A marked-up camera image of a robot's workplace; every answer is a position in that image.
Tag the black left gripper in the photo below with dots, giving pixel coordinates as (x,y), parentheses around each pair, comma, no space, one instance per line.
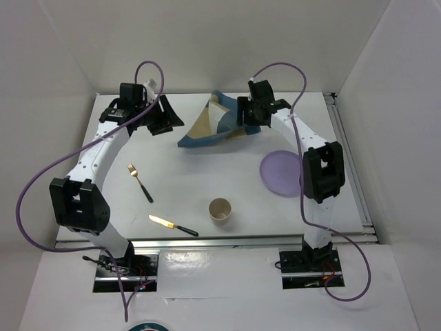
(165,118)

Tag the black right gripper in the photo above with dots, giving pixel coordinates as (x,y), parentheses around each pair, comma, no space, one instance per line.
(243,105)

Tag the blue beige checked cloth napkin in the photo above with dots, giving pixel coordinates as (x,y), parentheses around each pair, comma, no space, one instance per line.
(216,123)

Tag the purple plastic plate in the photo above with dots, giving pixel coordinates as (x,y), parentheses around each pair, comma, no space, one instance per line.
(280,173)

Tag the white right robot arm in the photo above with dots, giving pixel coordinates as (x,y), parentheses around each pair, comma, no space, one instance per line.
(322,170)

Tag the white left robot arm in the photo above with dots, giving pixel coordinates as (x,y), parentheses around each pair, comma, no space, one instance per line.
(77,200)

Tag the beige plastic cup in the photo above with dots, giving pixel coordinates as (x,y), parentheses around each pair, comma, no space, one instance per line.
(219,211)

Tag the green round sticker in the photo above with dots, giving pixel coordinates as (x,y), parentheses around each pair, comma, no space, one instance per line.
(149,326)

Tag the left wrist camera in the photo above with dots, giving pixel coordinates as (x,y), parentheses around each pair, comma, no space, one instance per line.
(134,94)

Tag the gold fork green handle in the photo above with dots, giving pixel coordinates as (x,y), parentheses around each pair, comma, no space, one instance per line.
(134,173)

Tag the aluminium right side rail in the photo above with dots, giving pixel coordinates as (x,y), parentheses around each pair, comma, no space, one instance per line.
(351,158)

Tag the gold knife green handle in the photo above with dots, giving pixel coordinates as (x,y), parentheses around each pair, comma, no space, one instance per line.
(171,225)

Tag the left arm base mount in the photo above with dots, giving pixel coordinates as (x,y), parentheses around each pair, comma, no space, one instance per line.
(141,277)

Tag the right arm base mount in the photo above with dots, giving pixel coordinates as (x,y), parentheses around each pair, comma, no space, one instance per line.
(296,273)

